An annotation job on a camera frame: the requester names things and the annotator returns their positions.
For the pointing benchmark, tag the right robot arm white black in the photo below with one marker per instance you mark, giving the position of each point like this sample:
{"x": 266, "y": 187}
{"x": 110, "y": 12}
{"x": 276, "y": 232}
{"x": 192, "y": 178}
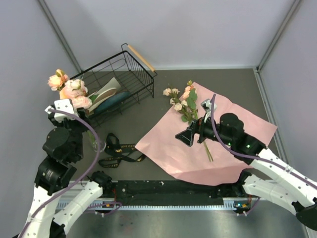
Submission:
{"x": 292, "y": 190}

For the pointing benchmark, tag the pale pink peony stem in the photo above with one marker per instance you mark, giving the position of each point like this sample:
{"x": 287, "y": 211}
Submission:
{"x": 76, "y": 91}

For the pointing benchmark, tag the cream plate in basket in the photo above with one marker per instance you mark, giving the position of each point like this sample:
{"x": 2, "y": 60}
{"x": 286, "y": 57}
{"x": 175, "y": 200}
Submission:
{"x": 99, "y": 97}

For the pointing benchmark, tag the black wire basket wooden handles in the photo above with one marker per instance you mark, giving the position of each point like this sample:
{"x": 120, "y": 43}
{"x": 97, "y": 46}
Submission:
{"x": 130, "y": 69}

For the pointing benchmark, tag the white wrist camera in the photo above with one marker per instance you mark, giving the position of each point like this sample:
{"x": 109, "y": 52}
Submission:
{"x": 62, "y": 109}
{"x": 206, "y": 104}

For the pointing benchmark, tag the pink wrapping paper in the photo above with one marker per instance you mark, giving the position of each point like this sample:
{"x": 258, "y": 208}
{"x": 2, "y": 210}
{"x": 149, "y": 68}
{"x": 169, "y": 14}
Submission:
{"x": 191, "y": 164}

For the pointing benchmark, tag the grey slotted cable duct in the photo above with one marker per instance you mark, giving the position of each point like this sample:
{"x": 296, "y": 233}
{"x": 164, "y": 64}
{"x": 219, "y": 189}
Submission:
{"x": 230, "y": 205}

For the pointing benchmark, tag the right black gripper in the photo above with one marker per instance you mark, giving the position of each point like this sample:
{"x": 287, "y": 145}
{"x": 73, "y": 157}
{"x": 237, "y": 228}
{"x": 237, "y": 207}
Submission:
{"x": 197, "y": 126}

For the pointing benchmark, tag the small pink rose sprig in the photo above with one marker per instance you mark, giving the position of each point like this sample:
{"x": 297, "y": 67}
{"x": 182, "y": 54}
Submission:
{"x": 181, "y": 105}

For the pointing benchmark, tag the black ribbon gold lettering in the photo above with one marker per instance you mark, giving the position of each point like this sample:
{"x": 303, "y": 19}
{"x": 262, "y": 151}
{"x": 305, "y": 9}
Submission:
{"x": 118, "y": 152}

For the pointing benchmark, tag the dark teal plate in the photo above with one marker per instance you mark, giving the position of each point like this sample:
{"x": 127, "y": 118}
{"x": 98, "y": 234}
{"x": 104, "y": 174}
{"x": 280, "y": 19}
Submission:
{"x": 112, "y": 102}

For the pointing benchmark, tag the white plate in basket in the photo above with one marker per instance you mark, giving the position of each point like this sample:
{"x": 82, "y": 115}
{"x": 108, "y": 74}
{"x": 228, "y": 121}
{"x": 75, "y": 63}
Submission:
{"x": 112, "y": 84}

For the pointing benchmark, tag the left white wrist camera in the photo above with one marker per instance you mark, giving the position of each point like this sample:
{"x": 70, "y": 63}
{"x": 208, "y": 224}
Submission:
{"x": 62, "y": 109}

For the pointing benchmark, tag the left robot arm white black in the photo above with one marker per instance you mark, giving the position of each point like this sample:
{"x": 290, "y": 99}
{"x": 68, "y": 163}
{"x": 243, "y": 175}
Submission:
{"x": 64, "y": 147}

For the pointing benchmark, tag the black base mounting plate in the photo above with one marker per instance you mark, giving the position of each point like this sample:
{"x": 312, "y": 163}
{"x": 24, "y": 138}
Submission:
{"x": 125, "y": 188}

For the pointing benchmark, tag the eucalyptus pink flower sprig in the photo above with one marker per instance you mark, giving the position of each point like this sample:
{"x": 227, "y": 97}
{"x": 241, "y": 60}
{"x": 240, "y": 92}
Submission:
{"x": 190, "y": 96}

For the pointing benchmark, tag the peach rose flower stem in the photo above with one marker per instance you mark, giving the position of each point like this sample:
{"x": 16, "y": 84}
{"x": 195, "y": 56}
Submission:
{"x": 60, "y": 82}

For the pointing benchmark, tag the clear glass vase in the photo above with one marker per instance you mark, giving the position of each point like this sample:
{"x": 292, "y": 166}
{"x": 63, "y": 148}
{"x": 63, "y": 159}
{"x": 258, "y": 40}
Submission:
{"x": 98, "y": 145}

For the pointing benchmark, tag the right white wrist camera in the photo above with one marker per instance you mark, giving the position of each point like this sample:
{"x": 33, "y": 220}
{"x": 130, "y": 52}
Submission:
{"x": 206, "y": 104}

